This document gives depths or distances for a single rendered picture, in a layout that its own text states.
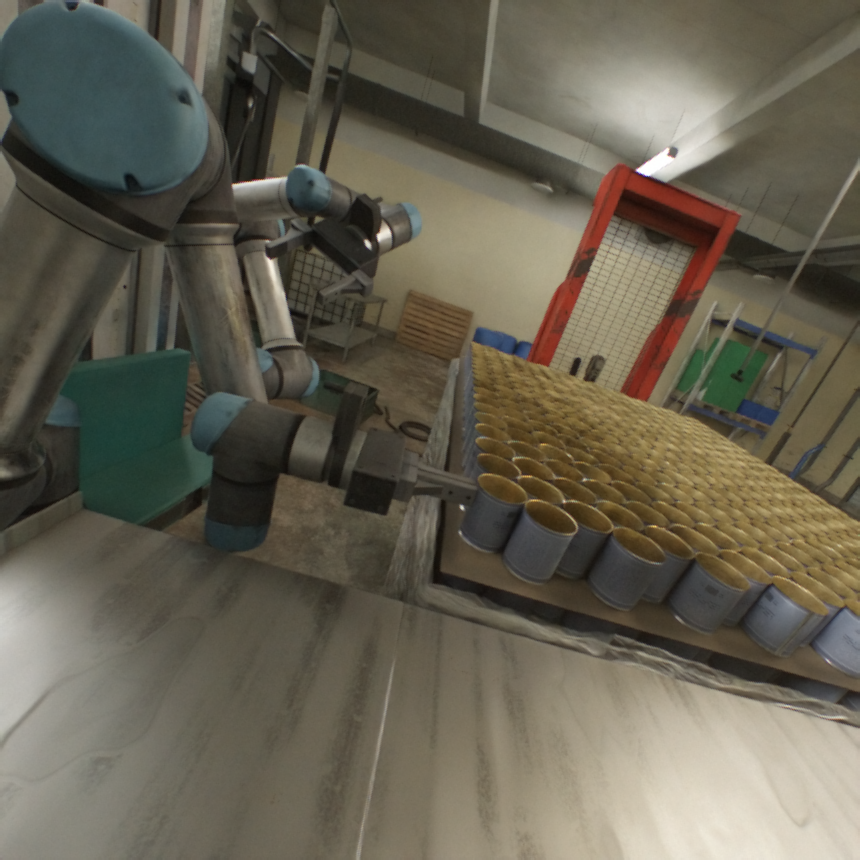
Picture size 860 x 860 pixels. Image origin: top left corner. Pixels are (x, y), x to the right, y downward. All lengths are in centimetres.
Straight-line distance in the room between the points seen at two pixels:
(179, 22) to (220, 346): 61
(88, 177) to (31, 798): 40
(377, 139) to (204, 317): 945
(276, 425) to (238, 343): 15
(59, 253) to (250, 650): 36
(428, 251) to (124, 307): 863
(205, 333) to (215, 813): 47
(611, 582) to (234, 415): 48
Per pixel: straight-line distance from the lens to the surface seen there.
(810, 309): 1211
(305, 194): 93
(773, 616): 71
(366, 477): 45
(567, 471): 72
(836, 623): 81
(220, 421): 51
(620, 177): 207
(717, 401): 985
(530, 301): 953
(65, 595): 46
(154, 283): 103
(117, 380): 97
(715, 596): 62
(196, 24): 108
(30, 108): 45
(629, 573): 56
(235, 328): 60
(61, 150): 45
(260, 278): 125
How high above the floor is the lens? 139
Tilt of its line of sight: 19 degrees down
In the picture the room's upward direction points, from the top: 20 degrees clockwise
